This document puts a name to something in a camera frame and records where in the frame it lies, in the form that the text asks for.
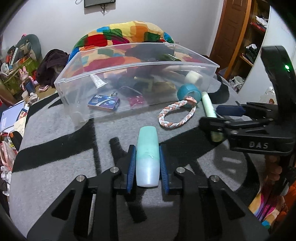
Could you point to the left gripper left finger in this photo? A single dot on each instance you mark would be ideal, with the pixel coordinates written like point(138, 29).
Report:
point(86, 209)

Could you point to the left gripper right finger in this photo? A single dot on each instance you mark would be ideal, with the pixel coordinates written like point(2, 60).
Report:
point(209, 209)

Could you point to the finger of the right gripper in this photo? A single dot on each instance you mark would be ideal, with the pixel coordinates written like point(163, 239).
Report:
point(231, 110)
point(217, 125)

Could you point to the pale green tube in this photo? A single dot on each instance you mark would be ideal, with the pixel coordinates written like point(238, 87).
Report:
point(210, 112)

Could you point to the teal tape roll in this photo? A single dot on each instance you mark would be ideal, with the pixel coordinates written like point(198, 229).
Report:
point(189, 90)

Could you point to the mint green bottle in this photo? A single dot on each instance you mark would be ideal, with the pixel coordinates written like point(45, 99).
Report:
point(147, 158)

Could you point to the red tea packet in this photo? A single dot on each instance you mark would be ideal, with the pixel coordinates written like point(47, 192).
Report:
point(136, 100)

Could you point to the green spray bottle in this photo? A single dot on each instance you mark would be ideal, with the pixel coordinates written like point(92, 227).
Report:
point(168, 57)

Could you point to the white round jar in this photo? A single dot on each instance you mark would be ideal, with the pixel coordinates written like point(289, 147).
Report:
point(194, 78)

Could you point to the grey black rug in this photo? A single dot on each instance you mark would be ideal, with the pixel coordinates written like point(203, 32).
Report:
point(53, 152)

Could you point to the wooden shelf unit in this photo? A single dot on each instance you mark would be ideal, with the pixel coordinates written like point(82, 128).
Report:
point(252, 32)

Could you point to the wooden door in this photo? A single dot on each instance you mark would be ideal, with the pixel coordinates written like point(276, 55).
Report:
point(234, 14)

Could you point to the blue card box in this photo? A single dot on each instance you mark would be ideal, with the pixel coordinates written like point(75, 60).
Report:
point(104, 102)

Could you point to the clear plastic storage bin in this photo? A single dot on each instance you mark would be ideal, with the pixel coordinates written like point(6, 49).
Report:
point(157, 83)

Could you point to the small white tube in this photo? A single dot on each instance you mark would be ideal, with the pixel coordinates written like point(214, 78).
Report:
point(98, 82)

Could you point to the colourful patchwork blanket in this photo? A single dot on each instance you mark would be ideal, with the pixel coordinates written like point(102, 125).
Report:
point(125, 44)

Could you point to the blue notebook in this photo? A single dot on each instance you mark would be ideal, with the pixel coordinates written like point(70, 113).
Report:
point(10, 115)

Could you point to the pink rabbit toy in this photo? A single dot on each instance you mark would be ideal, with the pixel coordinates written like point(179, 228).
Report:
point(27, 81)

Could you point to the green storage basket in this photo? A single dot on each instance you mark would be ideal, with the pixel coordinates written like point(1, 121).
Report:
point(12, 80)

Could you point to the dark purple clothes pile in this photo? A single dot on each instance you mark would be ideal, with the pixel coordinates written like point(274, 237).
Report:
point(47, 71)

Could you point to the grey plush toy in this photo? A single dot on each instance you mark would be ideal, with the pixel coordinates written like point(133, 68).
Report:
point(29, 45)

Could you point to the small wall monitor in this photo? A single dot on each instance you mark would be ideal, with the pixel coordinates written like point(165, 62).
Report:
point(89, 3)

